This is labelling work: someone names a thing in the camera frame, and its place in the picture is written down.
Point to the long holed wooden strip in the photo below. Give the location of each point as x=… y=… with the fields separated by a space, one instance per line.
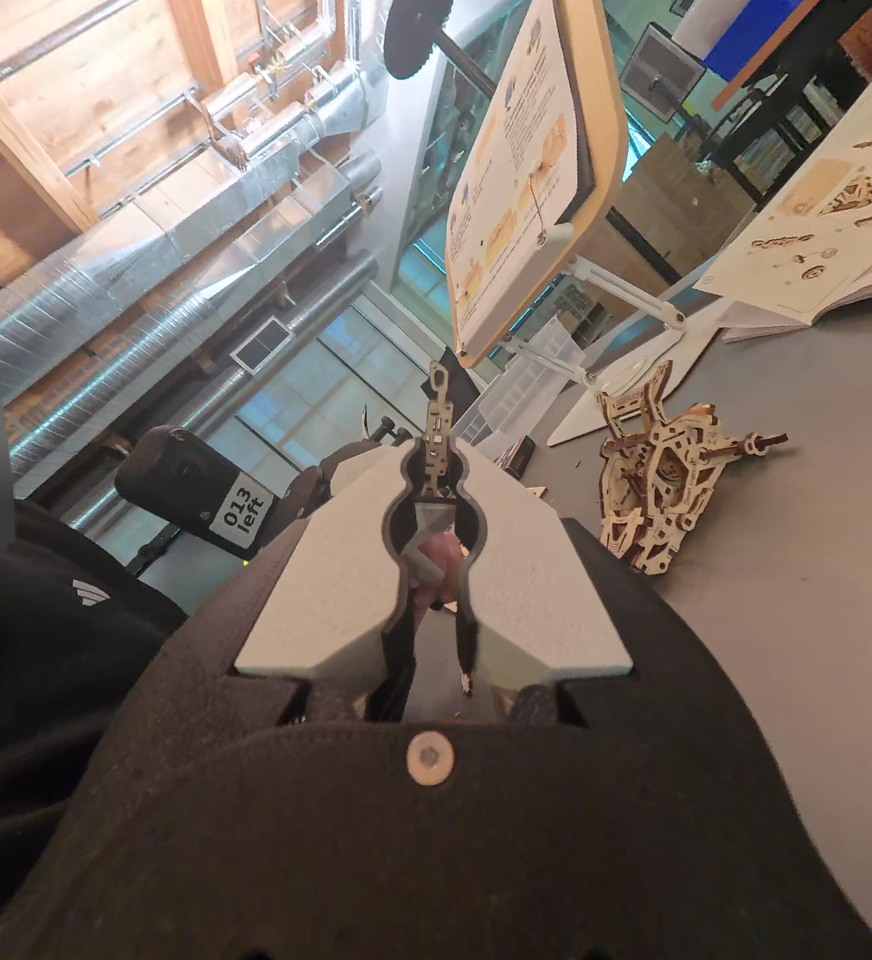
x=436 y=450

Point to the yellow round table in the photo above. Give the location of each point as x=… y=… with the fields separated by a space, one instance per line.
x=608 y=150

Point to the black framed printed sheet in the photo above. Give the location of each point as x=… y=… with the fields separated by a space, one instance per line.
x=511 y=150

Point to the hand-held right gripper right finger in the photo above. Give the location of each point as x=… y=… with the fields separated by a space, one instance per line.
x=548 y=592

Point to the person's left hand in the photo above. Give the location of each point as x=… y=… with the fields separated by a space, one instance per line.
x=443 y=555

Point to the white instruction booklet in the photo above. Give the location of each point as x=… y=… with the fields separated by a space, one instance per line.
x=818 y=225

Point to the wooden model car chassis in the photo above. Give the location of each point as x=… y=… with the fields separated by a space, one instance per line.
x=661 y=480

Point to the clear plastic organizer box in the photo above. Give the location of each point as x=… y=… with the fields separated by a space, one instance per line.
x=496 y=405

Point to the rectangular silver air duct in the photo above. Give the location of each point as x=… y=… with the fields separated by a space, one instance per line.
x=143 y=247

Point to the white air vent grille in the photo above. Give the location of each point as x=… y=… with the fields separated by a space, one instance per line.
x=259 y=343

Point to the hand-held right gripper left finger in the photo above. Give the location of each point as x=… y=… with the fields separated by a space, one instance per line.
x=323 y=592

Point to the black model kit box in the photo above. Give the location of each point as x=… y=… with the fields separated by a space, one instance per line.
x=518 y=454

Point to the round spiral air duct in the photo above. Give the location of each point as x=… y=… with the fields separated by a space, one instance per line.
x=180 y=375

